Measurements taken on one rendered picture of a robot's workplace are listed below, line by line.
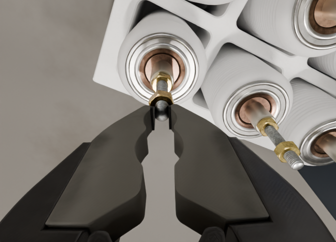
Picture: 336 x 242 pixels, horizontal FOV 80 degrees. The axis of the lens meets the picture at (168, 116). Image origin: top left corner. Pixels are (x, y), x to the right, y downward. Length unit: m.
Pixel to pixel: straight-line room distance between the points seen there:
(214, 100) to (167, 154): 0.39
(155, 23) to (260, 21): 0.13
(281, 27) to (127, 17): 0.17
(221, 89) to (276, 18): 0.08
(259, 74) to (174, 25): 0.10
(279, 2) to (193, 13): 0.10
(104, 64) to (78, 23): 0.21
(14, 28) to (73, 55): 0.12
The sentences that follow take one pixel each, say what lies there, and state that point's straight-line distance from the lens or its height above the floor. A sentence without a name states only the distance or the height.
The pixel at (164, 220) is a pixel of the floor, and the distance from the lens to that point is 0.86.
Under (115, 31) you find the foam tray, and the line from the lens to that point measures 0.28.
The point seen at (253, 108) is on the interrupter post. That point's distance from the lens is 0.24.
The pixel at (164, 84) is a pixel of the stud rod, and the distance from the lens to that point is 0.17.
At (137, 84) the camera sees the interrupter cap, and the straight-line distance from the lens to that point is 0.22.
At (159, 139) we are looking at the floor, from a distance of 0.57.
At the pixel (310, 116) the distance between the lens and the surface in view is 0.31.
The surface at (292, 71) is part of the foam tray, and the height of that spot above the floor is 0.18.
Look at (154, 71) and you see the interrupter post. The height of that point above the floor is 0.28.
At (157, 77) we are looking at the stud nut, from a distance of 0.18.
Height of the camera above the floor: 0.45
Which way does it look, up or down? 59 degrees down
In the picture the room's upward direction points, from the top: 178 degrees clockwise
